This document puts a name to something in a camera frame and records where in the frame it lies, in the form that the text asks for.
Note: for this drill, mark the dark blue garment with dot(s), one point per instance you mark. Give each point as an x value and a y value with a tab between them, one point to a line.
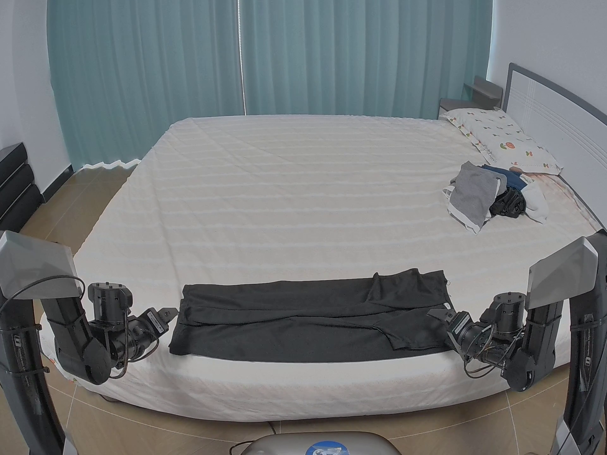
510	177

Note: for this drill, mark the white printed pillow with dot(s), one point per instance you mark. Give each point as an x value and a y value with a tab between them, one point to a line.
507	138

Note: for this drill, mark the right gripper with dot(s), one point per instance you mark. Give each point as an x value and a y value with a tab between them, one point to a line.
469	337

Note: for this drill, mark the grey and white garment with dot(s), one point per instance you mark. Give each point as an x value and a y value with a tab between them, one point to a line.
472	197

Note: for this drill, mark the black shiny garment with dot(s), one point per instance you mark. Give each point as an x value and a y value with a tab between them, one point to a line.
508	204

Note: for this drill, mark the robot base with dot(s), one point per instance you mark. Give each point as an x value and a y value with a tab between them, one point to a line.
284	446

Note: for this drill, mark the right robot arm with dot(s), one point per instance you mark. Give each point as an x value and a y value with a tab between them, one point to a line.
559	273

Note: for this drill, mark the black T-shirt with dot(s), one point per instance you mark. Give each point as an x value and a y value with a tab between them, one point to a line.
284	320

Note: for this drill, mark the bed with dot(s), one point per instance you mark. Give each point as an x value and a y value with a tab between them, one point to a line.
284	197

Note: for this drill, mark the grey bedside table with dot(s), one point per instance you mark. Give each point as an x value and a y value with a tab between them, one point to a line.
474	94

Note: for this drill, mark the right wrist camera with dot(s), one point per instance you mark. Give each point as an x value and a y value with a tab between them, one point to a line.
487	312

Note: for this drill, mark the black chest of drawers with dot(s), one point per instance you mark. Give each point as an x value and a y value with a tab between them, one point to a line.
16	183

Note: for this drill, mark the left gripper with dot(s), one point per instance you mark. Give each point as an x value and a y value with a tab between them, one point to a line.
147	331

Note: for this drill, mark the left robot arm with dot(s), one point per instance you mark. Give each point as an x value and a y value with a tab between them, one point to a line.
42	263

